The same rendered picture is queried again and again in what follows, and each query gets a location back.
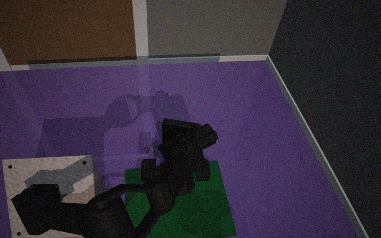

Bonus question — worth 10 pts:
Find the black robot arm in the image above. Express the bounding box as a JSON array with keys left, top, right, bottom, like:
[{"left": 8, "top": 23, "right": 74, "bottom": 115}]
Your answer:
[{"left": 11, "top": 124, "right": 218, "bottom": 238}]

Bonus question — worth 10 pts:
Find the green flat board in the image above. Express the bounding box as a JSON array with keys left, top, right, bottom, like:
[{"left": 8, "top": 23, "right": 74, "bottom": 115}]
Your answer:
[{"left": 125, "top": 161, "right": 237, "bottom": 238}]

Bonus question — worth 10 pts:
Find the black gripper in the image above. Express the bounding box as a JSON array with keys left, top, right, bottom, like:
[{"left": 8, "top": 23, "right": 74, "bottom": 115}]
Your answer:
[{"left": 141, "top": 159, "right": 210, "bottom": 182}]

